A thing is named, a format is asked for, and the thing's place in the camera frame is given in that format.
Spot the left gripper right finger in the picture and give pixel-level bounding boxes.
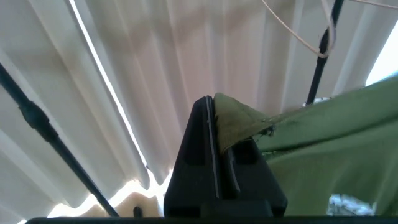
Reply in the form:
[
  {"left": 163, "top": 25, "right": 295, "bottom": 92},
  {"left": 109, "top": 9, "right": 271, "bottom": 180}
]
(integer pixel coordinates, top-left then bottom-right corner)
[{"left": 217, "top": 138, "right": 288, "bottom": 217}]

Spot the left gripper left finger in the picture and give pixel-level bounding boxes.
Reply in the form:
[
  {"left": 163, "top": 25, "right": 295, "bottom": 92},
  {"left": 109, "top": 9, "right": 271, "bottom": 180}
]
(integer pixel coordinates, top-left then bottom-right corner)
[{"left": 163, "top": 95, "right": 220, "bottom": 217}]

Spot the green sleeveless shirt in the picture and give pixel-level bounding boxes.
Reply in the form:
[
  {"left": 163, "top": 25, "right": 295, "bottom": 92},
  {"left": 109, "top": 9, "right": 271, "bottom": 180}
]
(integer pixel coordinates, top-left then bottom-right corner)
[{"left": 213, "top": 73, "right": 398, "bottom": 217}]

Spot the pink clothes hanger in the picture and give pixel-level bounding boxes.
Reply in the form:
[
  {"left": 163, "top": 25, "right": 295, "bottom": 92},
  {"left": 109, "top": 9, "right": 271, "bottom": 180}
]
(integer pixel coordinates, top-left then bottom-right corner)
[
  {"left": 348, "top": 0, "right": 398, "bottom": 10},
  {"left": 260, "top": 0, "right": 337, "bottom": 59}
]

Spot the black clothes rack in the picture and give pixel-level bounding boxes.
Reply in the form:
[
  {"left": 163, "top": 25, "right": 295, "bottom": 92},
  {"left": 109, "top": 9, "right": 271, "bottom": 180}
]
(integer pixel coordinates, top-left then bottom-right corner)
[{"left": 0, "top": 0, "right": 345, "bottom": 218}]

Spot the beige curtain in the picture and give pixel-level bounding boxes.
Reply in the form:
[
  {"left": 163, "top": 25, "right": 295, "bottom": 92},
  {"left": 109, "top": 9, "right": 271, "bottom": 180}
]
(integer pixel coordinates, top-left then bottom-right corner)
[{"left": 0, "top": 0, "right": 398, "bottom": 216}]

